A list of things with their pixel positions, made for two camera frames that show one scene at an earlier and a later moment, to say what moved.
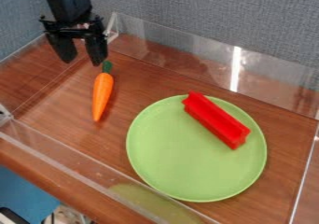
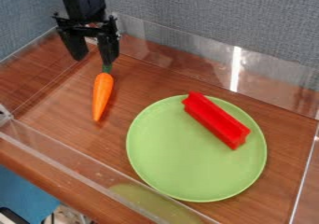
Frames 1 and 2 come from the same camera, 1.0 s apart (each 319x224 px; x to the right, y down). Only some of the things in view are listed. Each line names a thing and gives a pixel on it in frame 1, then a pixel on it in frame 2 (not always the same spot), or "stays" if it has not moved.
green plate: (182, 160) stays
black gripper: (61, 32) -> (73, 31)
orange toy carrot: (103, 90) stays
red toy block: (214, 119) stays
